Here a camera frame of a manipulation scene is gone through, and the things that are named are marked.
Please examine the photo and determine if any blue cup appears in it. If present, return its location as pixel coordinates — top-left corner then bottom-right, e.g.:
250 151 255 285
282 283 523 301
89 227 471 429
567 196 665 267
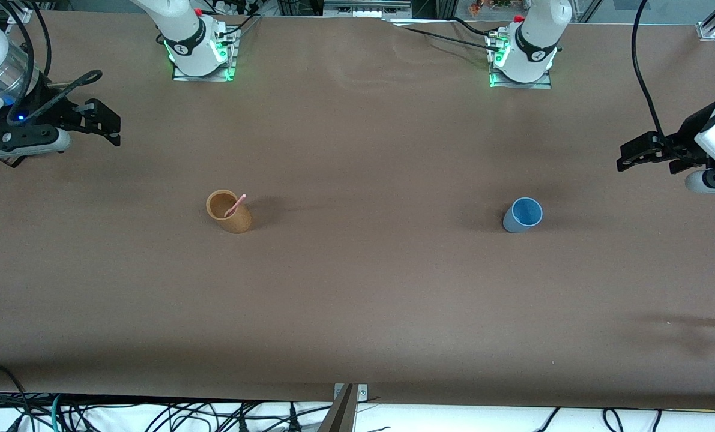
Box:
502 197 543 233

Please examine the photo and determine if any brown cup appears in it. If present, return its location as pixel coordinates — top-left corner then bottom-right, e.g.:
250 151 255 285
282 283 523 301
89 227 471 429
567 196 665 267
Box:
206 190 253 234

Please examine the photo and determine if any orange background object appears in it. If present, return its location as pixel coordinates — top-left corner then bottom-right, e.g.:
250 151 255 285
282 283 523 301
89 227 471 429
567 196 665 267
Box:
470 0 514 16

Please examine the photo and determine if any grey power strip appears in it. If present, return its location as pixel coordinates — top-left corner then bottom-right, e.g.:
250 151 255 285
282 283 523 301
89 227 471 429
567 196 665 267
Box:
323 0 413 20

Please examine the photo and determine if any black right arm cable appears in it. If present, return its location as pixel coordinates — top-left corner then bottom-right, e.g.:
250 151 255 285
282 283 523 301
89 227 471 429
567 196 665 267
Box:
6 0 103 125

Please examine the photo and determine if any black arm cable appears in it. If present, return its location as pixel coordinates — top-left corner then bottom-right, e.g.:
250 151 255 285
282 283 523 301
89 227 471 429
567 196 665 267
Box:
6 0 103 125
631 0 665 137

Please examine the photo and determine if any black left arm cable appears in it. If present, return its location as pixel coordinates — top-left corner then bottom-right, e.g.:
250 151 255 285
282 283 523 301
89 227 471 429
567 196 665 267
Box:
631 0 665 137

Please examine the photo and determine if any black cable at base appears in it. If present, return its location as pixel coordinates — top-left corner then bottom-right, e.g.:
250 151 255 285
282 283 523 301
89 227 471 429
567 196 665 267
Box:
216 12 263 46

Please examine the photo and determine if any black cable on table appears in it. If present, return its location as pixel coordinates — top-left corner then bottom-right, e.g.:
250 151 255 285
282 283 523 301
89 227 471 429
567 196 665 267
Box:
390 24 502 55
447 16 493 38

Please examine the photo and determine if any black curved floor cable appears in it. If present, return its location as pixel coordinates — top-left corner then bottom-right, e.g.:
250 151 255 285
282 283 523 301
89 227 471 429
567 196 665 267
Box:
0 361 34 432

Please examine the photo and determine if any metal table edge bracket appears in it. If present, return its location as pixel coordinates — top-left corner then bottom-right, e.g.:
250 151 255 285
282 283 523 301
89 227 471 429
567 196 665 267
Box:
333 383 369 403

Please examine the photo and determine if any dark metal post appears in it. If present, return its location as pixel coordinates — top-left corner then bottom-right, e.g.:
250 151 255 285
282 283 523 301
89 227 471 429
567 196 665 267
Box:
318 384 358 432

